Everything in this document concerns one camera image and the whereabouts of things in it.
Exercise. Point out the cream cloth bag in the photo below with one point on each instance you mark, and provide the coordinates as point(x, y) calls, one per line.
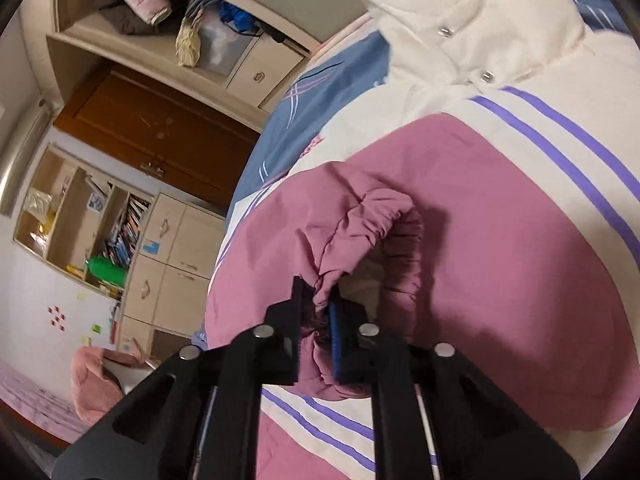
point(189, 45)

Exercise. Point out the blue plaid bedsheet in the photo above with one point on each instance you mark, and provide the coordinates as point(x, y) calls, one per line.
point(310, 110)

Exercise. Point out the hanging dark jacket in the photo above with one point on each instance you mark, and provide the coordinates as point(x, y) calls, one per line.
point(125, 20)

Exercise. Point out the row of books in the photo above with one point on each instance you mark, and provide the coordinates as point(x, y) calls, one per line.
point(127, 230)

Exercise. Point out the pink patterned cloth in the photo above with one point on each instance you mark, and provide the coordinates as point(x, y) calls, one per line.
point(35, 405)

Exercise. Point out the pink plush cushion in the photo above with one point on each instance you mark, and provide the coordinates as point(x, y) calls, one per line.
point(95, 385)

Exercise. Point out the blue cloth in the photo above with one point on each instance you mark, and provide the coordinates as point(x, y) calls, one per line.
point(237, 17)

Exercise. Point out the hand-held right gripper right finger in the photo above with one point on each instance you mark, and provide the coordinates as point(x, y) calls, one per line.
point(337, 340)

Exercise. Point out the cream wardrobe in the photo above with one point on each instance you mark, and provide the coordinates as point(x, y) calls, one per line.
point(65, 40)

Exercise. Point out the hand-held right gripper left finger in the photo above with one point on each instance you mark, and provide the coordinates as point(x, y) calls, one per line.
point(287, 340)

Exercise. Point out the blue sticker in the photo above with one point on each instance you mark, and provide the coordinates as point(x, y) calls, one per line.
point(151, 248)

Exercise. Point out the cream wardrobe drawer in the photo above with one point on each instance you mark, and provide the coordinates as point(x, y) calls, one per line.
point(262, 72)

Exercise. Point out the pink and white hooded jacket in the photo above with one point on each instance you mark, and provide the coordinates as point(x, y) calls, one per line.
point(500, 240)

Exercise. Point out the red diamond wall sticker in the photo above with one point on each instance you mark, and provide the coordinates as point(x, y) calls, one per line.
point(56, 317)

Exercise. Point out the grey clothes pile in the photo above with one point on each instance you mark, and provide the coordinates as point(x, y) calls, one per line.
point(197, 7)

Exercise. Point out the brown wooden door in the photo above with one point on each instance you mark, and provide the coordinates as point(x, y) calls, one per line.
point(150, 120)

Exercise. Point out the white air conditioner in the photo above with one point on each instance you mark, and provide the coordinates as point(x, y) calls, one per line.
point(22, 160)

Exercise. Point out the translucent storage box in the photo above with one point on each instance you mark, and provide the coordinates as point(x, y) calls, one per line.
point(225, 52)

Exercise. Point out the cream bookshelf cabinet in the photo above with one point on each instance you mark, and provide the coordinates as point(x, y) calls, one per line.
point(185, 240)

